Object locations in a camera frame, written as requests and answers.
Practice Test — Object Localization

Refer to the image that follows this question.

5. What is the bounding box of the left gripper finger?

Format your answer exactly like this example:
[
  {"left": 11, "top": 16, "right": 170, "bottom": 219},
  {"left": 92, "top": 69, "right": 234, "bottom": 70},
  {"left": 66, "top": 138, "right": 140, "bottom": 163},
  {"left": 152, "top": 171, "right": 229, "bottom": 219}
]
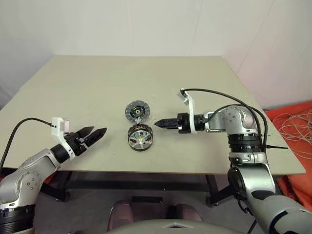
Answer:
[
  {"left": 77, "top": 125, "right": 96, "bottom": 141},
  {"left": 84, "top": 127, "right": 109, "bottom": 148}
]

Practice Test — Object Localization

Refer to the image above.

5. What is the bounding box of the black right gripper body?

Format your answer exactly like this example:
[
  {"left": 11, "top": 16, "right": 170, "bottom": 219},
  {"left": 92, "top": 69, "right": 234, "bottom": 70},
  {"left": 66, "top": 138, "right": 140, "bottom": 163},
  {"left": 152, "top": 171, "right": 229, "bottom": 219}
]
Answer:
[{"left": 177, "top": 112, "right": 192, "bottom": 135}]

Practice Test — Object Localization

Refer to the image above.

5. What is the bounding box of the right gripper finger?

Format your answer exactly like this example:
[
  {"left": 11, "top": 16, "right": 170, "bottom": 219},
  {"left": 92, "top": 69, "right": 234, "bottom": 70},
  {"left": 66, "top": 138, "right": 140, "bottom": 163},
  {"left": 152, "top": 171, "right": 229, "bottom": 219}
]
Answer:
[
  {"left": 156, "top": 123, "right": 180, "bottom": 130},
  {"left": 156, "top": 117, "right": 180, "bottom": 124}
]

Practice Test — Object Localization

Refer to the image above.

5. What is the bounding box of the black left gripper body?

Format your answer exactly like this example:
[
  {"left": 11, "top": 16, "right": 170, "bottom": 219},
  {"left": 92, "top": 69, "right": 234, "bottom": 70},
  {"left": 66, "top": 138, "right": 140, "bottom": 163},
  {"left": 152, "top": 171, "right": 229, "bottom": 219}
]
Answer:
[{"left": 63, "top": 132, "right": 89, "bottom": 157}]

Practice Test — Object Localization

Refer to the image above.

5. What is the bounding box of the silver motor stator base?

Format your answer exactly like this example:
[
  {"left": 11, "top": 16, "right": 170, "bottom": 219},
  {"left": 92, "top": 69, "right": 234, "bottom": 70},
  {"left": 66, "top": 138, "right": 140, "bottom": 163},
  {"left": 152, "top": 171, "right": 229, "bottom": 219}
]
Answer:
[{"left": 127, "top": 123, "right": 155, "bottom": 147}]

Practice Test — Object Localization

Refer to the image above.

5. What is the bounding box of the grey motor cover disc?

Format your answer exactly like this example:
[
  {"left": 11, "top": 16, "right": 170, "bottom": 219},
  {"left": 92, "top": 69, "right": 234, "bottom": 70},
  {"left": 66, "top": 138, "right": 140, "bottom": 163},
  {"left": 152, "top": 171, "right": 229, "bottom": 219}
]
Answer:
[{"left": 124, "top": 99, "right": 150, "bottom": 123}]

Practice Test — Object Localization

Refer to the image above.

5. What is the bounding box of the dark maroon rounded shape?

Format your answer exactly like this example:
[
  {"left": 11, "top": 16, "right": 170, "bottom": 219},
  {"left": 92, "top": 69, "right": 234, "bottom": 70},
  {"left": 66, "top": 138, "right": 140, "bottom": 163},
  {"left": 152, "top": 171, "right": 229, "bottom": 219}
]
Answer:
[
  {"left": 167, "top": 202, "right": 204, "bottom": 223},
  {"left": 106, "top": 199, "right": 135, "bottom": 231}
]

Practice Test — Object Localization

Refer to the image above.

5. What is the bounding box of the grey robot torso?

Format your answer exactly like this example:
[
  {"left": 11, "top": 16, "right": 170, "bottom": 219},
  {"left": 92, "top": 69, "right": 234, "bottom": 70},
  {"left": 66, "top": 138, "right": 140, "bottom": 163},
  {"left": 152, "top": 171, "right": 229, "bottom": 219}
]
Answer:
[{"left": 104, "top": 218, "right": 244, "bottom": 234}]

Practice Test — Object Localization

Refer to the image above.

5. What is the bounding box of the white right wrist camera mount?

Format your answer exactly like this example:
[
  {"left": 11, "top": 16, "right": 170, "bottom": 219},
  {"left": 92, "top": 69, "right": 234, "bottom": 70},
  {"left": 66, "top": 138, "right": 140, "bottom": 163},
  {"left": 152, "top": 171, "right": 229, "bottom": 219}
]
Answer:
[{"left": 177, "top": 88, "right": 198, "bottom": 136}]

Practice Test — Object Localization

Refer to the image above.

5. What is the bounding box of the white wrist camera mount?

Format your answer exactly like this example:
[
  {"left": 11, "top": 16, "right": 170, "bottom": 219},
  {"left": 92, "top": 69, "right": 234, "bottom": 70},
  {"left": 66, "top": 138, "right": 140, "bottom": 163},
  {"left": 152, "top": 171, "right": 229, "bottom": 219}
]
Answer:
[
  {"left": 51, "top": 117, "right": 89, "bottom": 161},
  {"left": 177, "top": 88, "right": 198, "bottom": 136}
]

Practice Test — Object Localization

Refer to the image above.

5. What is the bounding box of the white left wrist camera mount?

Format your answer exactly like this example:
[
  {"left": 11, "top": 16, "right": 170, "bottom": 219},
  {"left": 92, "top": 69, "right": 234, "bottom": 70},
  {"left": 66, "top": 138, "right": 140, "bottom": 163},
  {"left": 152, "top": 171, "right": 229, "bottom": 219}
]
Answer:
[{"left": 51, "top": 117, "right": 89, "bottom": 161}]

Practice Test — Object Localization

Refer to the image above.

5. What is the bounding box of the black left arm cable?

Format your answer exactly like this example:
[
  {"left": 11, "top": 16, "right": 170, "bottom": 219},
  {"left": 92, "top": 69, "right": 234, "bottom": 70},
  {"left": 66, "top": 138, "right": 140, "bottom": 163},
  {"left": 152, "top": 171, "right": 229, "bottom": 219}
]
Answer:
[{"left": 0, "top": 117, "right": 54, "bottom": 172}]

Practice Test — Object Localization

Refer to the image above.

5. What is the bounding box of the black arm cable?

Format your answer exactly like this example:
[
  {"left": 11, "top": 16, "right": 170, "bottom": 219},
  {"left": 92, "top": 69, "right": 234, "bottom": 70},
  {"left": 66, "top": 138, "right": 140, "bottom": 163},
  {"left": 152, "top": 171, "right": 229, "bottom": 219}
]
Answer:
[
  {"left": 180, "top": 88, "right": 290, "bottom": 167},
  {"left": 0, "top": 117, "right": 54, "bottom": 172}
]

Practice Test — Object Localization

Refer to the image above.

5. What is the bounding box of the black metal table frame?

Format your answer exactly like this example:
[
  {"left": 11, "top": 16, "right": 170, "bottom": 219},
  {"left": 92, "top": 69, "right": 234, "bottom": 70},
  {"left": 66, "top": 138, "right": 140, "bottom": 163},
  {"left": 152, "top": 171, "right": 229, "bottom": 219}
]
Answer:
[{"left": 39, "top": 170, "right": 233, "bottom": 208}]

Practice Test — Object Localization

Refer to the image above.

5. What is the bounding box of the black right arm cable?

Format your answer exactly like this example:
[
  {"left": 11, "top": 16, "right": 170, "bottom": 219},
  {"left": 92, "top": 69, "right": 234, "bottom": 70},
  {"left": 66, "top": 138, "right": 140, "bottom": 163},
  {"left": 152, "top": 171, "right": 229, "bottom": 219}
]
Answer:
[{"left": 180, "top": 88, "right": 290, "bottom": 167}]

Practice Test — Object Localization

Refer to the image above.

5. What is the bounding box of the white coiled cable pile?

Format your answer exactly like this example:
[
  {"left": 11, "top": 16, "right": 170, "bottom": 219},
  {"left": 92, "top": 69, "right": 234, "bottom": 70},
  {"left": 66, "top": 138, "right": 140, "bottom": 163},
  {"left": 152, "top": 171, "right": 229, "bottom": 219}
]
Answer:
[{"left": 271, "top": 110, "right": 312, "bottom": 157}]

